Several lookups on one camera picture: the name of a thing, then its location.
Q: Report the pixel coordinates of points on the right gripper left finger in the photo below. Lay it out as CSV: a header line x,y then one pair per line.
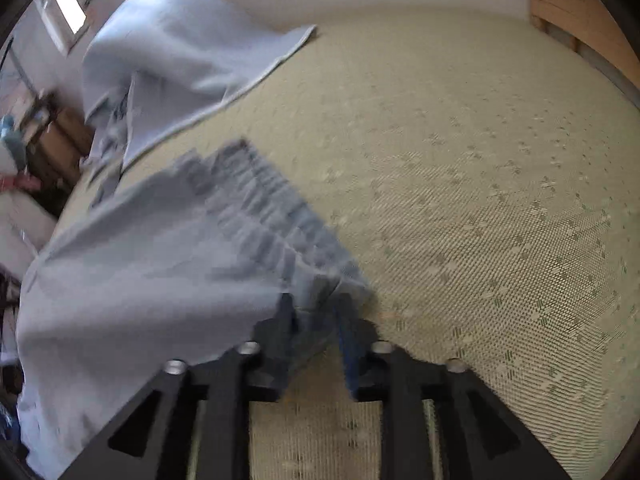
x,y
193,421

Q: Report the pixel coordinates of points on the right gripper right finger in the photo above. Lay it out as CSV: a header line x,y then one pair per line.
x,y
479,436

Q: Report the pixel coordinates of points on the light blue sweater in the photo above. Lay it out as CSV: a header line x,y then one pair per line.
x,y
181,265

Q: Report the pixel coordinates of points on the grey blue storage bag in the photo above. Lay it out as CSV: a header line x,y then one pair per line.
x,y
157,67

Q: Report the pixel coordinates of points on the wooden headboard panel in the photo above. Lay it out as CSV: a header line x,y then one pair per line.
x,y
590,23

